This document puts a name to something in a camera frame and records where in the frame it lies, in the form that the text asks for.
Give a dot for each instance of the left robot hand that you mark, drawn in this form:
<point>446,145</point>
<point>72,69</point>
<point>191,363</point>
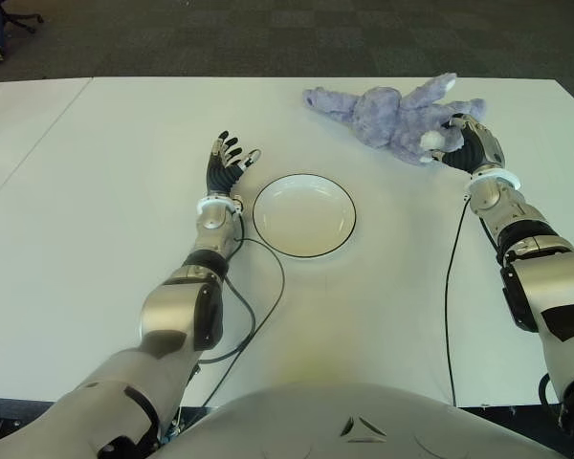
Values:
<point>220,172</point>

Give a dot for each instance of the black office chair base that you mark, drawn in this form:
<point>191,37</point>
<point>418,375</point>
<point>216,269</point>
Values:
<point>24,19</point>

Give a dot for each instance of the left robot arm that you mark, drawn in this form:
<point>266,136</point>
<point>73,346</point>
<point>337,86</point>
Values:
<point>172,311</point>

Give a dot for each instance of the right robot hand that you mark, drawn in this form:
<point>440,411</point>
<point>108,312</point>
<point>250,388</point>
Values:
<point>480,150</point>

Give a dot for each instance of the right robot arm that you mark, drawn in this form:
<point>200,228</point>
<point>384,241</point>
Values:
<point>545,282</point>

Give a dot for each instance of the white plate black rim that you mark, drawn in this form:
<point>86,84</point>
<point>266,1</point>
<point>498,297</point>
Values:
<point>306,217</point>

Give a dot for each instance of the purple plush bunny doll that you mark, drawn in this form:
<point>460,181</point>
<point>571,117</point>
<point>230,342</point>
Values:
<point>378,115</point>

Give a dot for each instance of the grey robot torso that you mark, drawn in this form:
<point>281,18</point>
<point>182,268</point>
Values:
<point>292,421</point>

